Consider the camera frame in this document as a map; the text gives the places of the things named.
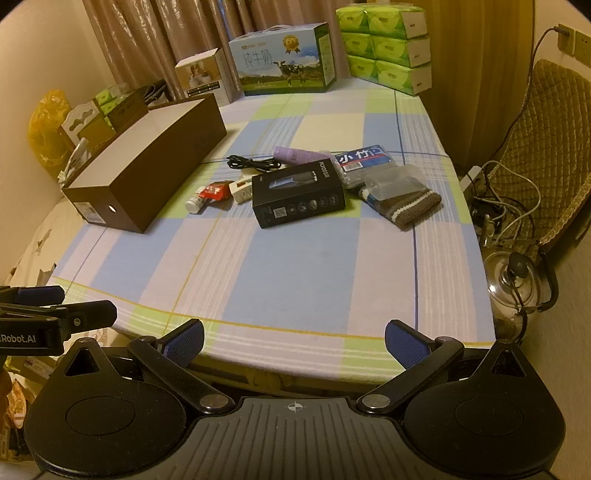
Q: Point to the quilted chair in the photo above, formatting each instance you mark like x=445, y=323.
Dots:
x=554, y=138

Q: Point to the brown patterned knit sock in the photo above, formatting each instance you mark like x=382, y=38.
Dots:
x=406, y=210

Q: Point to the steel kettle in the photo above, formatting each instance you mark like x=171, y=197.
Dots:
x=503, y=286

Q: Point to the stack of white bowls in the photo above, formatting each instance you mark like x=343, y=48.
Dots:
x=157, y=94

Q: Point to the black shaver box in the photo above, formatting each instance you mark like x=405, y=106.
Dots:
x=295, y=203

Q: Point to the white plastic bag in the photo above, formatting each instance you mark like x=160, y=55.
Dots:
x=76, y=159

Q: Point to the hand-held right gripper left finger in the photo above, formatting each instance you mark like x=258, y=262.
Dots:
x=184, y=344

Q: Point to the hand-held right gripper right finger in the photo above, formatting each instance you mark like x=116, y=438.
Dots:
x=406, y=344

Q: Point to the small red label bottle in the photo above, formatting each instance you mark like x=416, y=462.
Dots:
x=214, y=193

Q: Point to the white power strip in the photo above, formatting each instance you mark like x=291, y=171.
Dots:
x=471, y=177

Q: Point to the white appliance box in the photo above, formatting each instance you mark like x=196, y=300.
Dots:
x=203, y=74

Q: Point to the blue cow print milk carton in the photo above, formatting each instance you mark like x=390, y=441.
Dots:
x=281, y=60

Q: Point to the clear plastic bag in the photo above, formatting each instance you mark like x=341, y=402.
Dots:
x=388, y=182

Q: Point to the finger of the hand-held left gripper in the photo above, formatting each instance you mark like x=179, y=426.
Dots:
x=41, y=293
x=87, y=314

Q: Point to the plaid tablecloth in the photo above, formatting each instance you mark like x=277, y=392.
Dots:
x=277, y=277

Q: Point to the yellow plastic bag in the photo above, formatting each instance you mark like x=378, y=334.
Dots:
x=46, y=129

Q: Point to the stack of green tissue packs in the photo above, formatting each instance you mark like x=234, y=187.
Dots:
x=383, y=46

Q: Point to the purple tube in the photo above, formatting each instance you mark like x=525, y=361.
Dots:
x=295, y=154

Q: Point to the brown storage box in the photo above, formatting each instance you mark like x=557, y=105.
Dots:
x=175, y=138

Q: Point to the brown curtain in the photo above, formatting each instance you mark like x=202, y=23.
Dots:
x=184, y=27

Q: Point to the blue packet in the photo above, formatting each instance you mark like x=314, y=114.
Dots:
x=364, y=159

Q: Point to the green tissue box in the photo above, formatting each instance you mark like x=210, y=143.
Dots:
x=107, y=99

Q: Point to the white die-cut cardboard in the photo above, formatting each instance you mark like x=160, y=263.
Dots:
x=83, y=124

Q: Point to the star print bedsheet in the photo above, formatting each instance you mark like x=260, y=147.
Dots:
x=32, y=230

